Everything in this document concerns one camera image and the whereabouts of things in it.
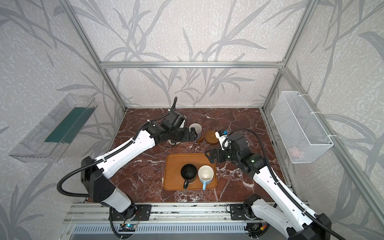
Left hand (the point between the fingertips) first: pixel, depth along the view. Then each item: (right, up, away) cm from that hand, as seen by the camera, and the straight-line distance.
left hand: (194, 132), depth 78 cm
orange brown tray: (-12, -27, +7) cm, 31 cm away
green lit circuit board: (-31, -45, -7) cm, 55 cm away
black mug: (-3, -24, +7) cm, 25 cm away
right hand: (+10, -6, -3) cm, 12 cm away
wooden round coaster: (+10, -5, +26) cm, 29 cm away
